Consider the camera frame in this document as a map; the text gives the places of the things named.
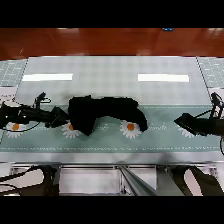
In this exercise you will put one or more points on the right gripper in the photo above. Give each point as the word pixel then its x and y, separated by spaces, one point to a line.
pixel 189 122

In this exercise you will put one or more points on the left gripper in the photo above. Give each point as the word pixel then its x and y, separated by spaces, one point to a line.
pixel 57 117

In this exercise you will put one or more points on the black garment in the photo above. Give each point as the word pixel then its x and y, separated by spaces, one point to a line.
pixel 100 108

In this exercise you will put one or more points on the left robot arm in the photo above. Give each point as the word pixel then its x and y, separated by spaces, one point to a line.
pixel 23 113

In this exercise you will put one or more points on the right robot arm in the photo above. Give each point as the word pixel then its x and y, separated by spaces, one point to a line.
pixel 213 126

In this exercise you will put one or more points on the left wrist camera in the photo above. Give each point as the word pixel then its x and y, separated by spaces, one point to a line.
pixel 40 98

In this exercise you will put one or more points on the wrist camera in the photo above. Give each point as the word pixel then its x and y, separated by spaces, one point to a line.
pixel 40 98
pixel 216 101

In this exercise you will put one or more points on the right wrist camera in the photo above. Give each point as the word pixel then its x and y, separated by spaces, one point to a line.
pixel 216 101

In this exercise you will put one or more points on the silver frame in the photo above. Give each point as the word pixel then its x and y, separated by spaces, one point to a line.
pixel 100 180

